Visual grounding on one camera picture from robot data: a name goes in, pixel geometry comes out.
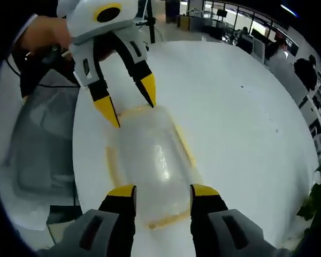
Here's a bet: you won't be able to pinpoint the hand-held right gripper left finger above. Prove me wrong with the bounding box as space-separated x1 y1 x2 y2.
39 184 137 257

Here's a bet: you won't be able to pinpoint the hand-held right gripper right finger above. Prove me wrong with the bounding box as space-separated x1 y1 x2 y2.
189 183 287 257

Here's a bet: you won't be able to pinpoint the clear plastic bag yellow edges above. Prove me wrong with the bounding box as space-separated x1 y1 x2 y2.
105 105 204 230

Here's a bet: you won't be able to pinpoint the yellow cabinet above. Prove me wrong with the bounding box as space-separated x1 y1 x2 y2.
176 14 191 29

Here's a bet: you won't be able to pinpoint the grey mesh office chair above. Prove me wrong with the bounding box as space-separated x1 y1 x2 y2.
5 88 81 233

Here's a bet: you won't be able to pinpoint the green potted plant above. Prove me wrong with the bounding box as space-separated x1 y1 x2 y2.
296 160 321 241

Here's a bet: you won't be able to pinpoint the white office chair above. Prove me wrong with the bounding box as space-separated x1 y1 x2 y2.
253 39 266 64

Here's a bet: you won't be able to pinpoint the black cable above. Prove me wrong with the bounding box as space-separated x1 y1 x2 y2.
4 52 80 88

